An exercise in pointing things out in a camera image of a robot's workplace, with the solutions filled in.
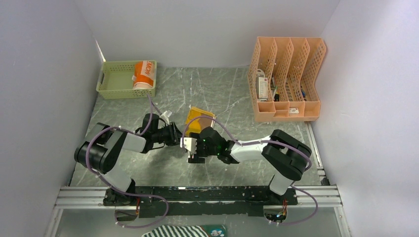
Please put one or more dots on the teal patterned cloth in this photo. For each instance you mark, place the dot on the teal patterned cloth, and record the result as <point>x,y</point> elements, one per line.
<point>214,230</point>

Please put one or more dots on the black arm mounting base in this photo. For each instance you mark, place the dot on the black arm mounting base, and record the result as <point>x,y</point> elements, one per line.
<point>212,200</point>

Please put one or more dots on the green plastic basket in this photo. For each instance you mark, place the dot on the green plastic basket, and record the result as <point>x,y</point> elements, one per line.
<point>115,81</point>

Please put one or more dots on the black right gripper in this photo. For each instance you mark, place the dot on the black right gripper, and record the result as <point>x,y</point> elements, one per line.
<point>196,157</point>

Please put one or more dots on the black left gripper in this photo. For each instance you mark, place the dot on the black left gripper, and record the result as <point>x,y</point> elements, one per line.
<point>175,135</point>

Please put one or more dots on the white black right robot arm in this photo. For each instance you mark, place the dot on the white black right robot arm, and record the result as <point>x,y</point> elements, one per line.
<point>289,156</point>

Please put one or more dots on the black white striped towel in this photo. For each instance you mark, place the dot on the black white striped towel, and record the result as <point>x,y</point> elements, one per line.
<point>176,231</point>

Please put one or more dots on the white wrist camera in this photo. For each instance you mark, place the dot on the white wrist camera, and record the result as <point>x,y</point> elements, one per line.
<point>166,115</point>
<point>189,144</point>

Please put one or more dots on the yellow brown towel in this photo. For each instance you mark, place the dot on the yellow brown towel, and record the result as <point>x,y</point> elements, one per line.
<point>199,124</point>

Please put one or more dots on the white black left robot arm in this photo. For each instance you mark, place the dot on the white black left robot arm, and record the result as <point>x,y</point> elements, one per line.
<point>100,150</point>

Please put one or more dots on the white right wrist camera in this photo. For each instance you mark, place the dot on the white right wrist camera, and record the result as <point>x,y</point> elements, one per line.
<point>189,144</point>

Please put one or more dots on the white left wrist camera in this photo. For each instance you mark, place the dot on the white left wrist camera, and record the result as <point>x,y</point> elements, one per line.
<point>166,115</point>

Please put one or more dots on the orange white patterned towel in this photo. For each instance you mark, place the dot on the orange white patterned towel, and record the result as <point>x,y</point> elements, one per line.
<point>144,75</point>

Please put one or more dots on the white red paper card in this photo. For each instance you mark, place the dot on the white red paper card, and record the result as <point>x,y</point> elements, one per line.
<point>261,85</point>

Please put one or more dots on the orange plastic file organizer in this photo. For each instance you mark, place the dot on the orange plastic file organizer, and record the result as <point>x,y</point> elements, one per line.
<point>291,66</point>

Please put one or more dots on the small white box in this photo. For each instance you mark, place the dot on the small white box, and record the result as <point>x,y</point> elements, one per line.
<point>293,111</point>

